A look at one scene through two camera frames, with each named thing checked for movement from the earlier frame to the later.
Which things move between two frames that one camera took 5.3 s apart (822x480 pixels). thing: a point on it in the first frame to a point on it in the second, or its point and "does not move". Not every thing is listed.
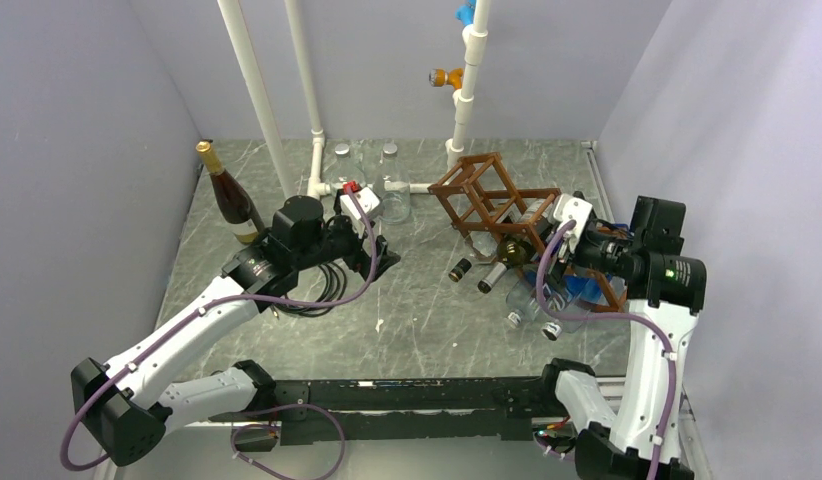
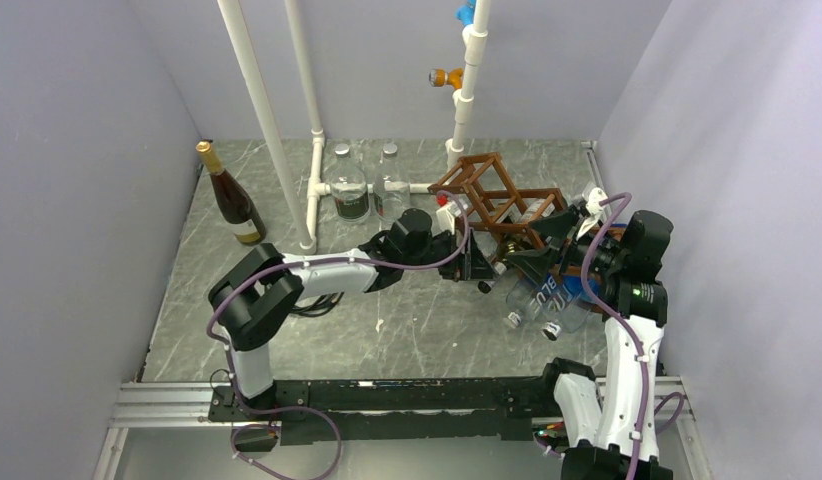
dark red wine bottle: [234, 205] does not move
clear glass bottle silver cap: [393, 187] does not move
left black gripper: [359, 258] to [471, 266]
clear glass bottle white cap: [344, 169] does not move
